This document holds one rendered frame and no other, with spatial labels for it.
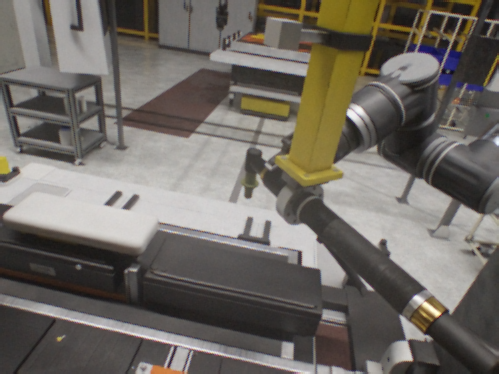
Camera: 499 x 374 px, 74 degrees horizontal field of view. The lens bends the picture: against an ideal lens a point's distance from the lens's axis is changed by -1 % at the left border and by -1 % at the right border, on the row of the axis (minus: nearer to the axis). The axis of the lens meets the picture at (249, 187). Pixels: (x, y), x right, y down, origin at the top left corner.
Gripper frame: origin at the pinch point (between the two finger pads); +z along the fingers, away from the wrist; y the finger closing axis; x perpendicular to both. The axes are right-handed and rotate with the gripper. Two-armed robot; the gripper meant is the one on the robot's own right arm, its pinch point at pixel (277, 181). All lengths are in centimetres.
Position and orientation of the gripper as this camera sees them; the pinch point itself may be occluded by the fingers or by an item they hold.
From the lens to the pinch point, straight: 62.5
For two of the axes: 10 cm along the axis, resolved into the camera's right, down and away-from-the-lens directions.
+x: -4.9, -5.0, 7.1
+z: -8.1, 5.7, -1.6
